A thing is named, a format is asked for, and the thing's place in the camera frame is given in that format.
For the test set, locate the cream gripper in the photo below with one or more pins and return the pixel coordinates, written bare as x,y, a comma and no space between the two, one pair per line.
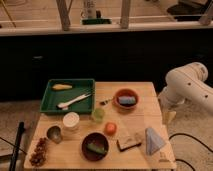
168,117

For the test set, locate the blue sponge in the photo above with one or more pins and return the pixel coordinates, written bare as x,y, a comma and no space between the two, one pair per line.
126,100

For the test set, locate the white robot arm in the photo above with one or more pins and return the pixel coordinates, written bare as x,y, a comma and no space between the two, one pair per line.
185,83

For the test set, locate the blue folded cloth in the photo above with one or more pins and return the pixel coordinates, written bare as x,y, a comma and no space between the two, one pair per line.
154,142

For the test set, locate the brown scrub block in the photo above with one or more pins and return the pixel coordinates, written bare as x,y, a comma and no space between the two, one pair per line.
125,143

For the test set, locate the orange bowl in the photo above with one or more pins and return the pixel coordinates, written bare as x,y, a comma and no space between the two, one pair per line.
125,92

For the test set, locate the orange tomato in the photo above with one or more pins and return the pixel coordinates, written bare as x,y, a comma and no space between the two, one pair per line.
110,128

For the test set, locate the green cup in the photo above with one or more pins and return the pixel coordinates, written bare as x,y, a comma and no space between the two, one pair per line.
98,115

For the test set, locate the dark brown bowl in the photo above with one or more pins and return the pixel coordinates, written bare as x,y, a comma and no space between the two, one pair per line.
98,139

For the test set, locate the green pepper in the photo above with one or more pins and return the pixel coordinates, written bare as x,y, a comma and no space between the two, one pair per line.
96,148

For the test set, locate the green tray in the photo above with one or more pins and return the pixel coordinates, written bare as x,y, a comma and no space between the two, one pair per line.
52,98

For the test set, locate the metal cup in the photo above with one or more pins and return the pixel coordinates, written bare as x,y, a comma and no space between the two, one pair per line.
54,134

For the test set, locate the brown grape bunch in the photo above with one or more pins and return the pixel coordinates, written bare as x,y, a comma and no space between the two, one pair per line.
39,156

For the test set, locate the black stand pole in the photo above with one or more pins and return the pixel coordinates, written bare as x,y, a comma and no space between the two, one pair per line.
16,148

